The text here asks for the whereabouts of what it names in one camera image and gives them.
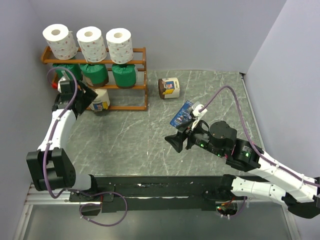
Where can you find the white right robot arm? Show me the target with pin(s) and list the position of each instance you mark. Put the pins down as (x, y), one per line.
(299, 194)

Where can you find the cartoon roll back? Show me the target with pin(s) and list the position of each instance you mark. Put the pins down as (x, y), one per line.
(169, 88)

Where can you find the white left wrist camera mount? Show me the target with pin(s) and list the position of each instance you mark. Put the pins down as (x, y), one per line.
(61, 84)

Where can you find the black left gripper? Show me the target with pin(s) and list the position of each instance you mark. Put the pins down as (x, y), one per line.
(89, 96)

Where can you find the blue razor blister pack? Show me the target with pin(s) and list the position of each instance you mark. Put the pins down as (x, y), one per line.
(183, 115)

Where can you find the white dotted roll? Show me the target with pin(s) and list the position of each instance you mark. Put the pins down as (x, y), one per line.
(91, 43)
(120, 45)
(61, 41)

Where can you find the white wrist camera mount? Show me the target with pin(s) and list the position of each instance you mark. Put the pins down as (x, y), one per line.
(197, 112)
(61, 84)

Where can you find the green roll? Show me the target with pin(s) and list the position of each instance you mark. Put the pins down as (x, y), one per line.
(74, 68)
(125, 75)
(97, 74)

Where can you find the cream roll front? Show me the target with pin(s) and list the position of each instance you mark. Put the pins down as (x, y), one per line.
(101, 102)

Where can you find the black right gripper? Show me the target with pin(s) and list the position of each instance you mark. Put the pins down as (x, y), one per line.
(176, 140)

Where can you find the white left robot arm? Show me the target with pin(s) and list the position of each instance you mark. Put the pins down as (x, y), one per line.
(50, 166)

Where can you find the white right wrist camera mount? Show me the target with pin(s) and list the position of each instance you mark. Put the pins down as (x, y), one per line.
(197, 112)

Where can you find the orange wooden shelf rack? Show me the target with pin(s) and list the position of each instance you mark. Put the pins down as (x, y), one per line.
(121, 99)

